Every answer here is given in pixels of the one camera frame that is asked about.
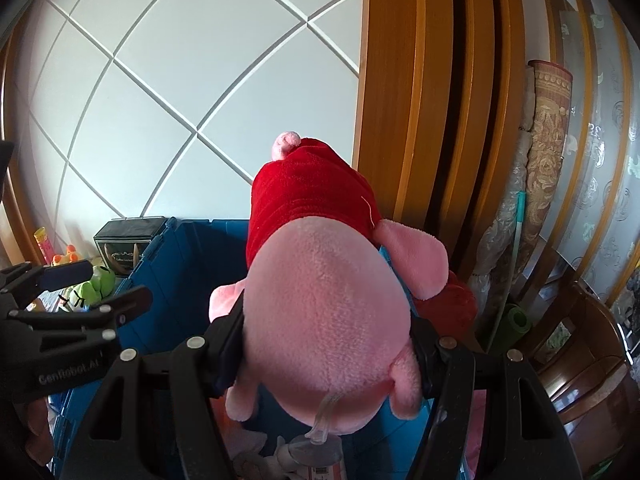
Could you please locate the person's left hand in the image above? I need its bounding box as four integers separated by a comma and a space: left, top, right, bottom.
25, 400, 55, 467

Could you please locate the white plush toy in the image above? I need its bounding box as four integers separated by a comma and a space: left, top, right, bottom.
227, 430, 301, 480

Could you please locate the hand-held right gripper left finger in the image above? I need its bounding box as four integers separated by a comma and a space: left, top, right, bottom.
59, 290, 247, 480

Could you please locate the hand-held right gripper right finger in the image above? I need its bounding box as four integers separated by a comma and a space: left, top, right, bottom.
409, 310, 583, 480

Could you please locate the pink cloth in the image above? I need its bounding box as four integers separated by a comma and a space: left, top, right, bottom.
465, 390, 488, 461

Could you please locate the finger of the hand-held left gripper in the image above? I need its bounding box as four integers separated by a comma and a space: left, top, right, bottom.
0, 259, 94, 311
7, 286, 153, 357

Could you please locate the teal and white mop handle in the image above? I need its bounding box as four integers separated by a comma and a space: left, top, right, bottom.
487, 191, 527, 356

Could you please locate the yellow and pink tube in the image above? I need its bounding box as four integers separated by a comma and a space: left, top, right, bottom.
32, 227, 56, 266

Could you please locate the dark floral bag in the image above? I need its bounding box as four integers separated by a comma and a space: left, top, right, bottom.
617, 265, 640, 331

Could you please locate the plastic wrapped roll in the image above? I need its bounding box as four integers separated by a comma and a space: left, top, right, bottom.
470, 125, 533, 291

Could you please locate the rolled patterned carpet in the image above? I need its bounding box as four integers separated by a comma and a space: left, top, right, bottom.
517, 59, 574, 241

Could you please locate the frosted glass sliding door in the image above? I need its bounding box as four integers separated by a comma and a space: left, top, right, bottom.
520, 0, 640, 306

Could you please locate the wooden door frame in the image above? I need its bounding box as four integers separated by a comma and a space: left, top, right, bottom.
352, 0, 526, 281

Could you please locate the blue plastic storage bin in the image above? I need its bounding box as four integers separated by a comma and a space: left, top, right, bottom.
47, 216, 473, 480

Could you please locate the pink pig plush red dress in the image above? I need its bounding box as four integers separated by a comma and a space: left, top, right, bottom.
209, 131, 448, 466

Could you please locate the wooden chair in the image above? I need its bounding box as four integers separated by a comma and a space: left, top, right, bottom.
520, 280, 640, 426

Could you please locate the orange plush toy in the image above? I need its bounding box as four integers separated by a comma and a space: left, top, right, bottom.
51, 245, 81, 267

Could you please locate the rolled green yoga mat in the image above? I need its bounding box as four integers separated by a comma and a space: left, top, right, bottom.
492, 302, 532, 356

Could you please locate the green frog plush toy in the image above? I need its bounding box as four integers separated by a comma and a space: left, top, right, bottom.
60, 265, 117, 311

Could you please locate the black box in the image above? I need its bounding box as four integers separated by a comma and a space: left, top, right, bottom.
93, 216, 166, 277

